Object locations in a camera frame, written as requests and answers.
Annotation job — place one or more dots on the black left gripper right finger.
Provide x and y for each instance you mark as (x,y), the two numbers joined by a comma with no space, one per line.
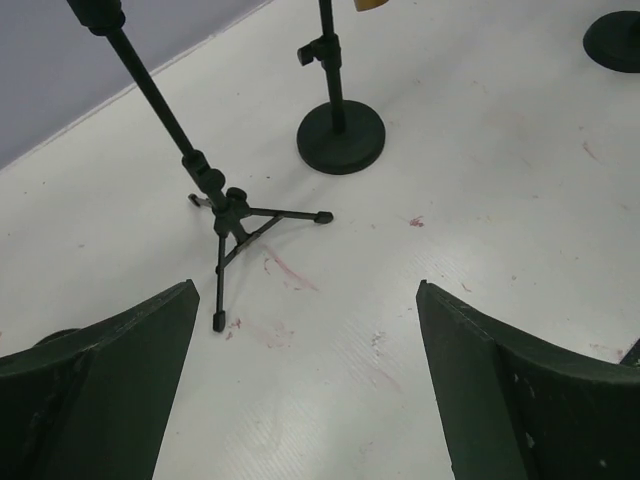
(514,406)

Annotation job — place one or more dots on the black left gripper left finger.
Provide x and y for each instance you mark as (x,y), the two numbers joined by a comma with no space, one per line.
(93,403)

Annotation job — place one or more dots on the black tripod microphone stand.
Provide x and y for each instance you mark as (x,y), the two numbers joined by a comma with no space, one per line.
(236,223)

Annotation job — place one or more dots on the black round-base clip stand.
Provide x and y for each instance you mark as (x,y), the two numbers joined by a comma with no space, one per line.
(339,137)

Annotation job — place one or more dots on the gold microphone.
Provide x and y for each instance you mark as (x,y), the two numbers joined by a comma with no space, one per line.
(366,5)

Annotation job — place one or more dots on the black round-base orange-mic stand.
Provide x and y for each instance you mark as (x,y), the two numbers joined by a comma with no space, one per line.
(612,41)

